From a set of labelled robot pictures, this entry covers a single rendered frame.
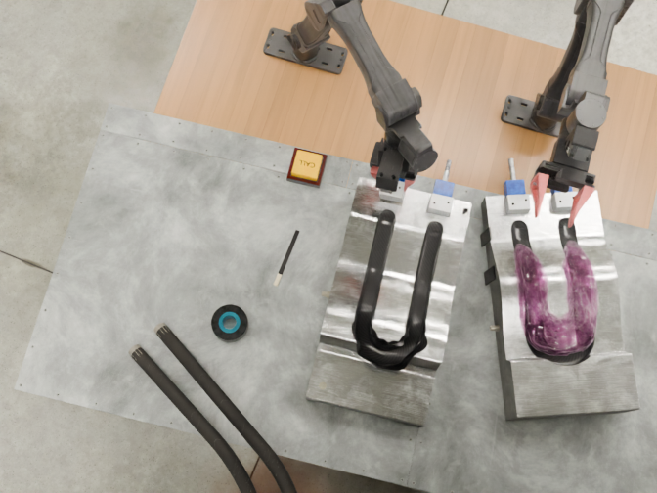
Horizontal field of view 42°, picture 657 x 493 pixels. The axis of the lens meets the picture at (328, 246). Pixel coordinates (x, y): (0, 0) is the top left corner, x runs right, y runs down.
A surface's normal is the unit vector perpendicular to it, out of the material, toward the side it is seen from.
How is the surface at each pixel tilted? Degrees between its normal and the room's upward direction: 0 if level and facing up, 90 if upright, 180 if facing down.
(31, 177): 0
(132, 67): 0
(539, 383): 0
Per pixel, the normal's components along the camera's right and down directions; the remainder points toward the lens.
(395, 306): 0.13, -0.66
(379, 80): 0.12, -0.09
